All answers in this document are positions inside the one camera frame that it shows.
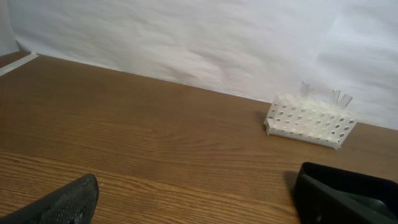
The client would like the white test tube rack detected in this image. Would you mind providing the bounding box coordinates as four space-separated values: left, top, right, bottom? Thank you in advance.
263 91 358 151

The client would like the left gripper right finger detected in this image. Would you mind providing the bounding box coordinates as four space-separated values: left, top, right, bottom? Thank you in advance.
294 174 398 224

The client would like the black tray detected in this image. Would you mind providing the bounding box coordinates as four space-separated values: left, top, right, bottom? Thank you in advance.
294 161 398 209

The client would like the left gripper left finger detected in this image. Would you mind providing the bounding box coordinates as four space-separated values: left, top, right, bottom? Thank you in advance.
0 173 100 224

